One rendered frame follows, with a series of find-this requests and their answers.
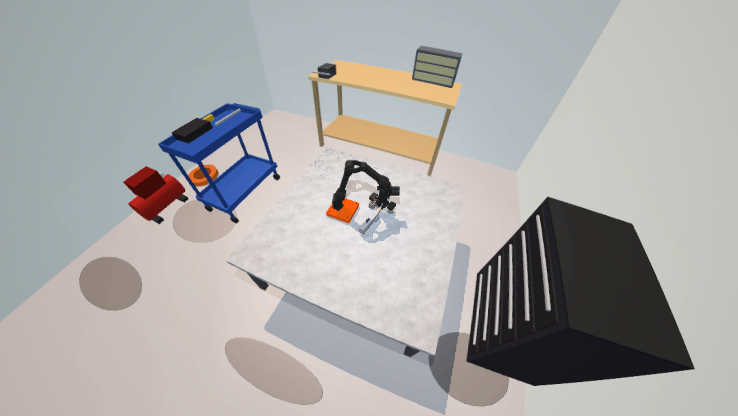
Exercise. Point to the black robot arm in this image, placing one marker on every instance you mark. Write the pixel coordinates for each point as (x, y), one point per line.
(384, 187)

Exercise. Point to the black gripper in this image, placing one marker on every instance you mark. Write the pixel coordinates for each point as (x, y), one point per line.
(382, 200)

